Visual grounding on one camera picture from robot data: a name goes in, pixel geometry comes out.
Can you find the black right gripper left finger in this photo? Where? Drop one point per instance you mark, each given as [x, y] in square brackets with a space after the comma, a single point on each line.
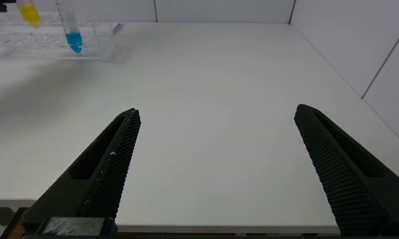
[103, 172]

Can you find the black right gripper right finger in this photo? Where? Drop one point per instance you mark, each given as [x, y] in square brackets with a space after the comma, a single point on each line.
[348, 176]

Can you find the test tube with yellow pigment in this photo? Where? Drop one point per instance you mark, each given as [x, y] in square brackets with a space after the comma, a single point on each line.
[28, 13]

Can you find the test tube with blue pigment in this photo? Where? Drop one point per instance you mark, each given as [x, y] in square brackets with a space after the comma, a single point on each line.
[74, 39]

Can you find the clear acrylic test tube rack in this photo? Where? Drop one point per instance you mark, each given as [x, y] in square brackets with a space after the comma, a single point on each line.
[96, 39]

